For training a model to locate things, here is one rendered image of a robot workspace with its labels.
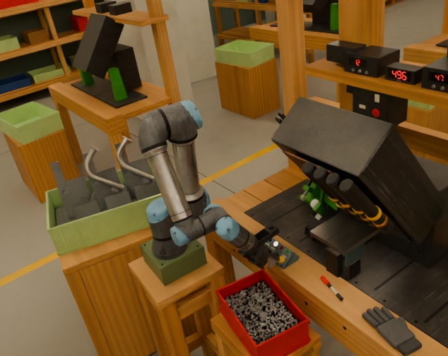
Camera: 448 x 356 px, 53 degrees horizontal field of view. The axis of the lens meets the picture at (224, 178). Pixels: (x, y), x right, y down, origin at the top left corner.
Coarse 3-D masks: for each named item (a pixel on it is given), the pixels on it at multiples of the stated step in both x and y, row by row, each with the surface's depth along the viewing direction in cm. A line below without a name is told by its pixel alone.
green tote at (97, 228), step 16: (48, 192) 250; (48, 208) 234; (112, 208) 224; (128, 208) 227; (144, 208) 230; (48, 224) 220; (64, 224) 218; (80, 224) 221; (96, 224) 224; (112, 224) 228; (128, 224) 231; (144, 224) 234; (64, 240) 222; (80, 240) 225; (96, 240) 228
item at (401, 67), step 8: (392, 64) 162; (400, 64) 161; (408, 64) 160; (400, 72) 158; (408, 72) 155; (416, 72) 154; (392, 80) 162; (400, 80) 159; (408, 80) 156; (416, 80) 155
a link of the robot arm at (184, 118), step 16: (160, 112) 156; (176, 112) 158; (192, 112) 160; (176, 128) 158; (192, 128) 162; (176, 144) 164; (192, 144) 168; (176, 160) 172; (192, 160) 172; (192, 176) 176; (192, 192) 180; (192, 208) 183
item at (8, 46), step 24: (0, 0) 655; (24, 0) 672; (48, 0) 687; (72, 0) 704; (48, 24) 703; (72, 24) 758; (0, 48) 674; (24, 48) 689; (48, 72) 727; (72, 72) 750; (0, 96) 692
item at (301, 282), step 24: (240, 216) 214; (216, 240) 221; (312, 264) 178; (288, 288) 179; (312, 288) 167; (336, 288) 165; (312, 312) 170; (336, 312) 156; (360, 312) 154; (336, 336) 163; (360, 336) 150
